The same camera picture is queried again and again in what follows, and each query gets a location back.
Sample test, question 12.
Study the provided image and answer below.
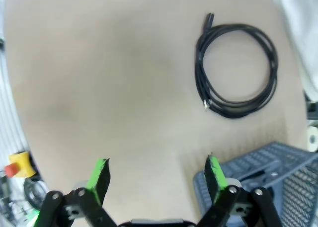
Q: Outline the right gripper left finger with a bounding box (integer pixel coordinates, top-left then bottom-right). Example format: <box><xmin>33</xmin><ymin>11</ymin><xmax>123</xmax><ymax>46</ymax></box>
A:
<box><xmin>34</xmin><ymin>158</ymin><xmax>117</xmax><ymax>227</ymax></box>

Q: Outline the yellow emergency stop button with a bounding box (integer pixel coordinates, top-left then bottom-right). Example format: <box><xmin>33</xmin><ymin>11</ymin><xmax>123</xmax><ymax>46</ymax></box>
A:
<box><xmin>4</xmin><ymin>151</ymin><xmax>37</xmax><ymax>179</ymax></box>

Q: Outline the black cable coil bundle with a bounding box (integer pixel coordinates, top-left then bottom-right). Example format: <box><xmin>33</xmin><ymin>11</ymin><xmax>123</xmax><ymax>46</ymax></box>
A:
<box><xmin>23</xmin><ymin>178</ymin><xmax>49</xmax><ymax>210</ymax></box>

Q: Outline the person's white sweatshirt torso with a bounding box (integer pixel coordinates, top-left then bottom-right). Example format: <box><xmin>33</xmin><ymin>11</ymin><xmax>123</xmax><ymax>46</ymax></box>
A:
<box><xmin>269</xmin><ymin>0</ymin><xmax>318</xmax><ymax>103</ymax></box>

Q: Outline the thin black coiled cable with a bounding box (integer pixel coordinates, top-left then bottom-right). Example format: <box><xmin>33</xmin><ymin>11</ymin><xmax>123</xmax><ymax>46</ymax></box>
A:
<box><xmin>195</xmin><ymin>12</ymin><xmax>279</xmax><ymax>120</ymax></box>

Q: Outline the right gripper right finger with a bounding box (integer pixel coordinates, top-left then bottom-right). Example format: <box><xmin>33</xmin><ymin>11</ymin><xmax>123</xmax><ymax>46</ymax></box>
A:
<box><xmin>196</xmin><ymin>155</ymin><xmax>284</xmax><ymax>227</ymax></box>

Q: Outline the grey-blue plastic basket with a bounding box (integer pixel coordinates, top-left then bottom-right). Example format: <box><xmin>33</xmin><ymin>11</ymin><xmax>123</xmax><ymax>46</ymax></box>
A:
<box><xmin>193</xmin><ymin>141</ymin><xmax>318</xmax><ymax>227</ymax></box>

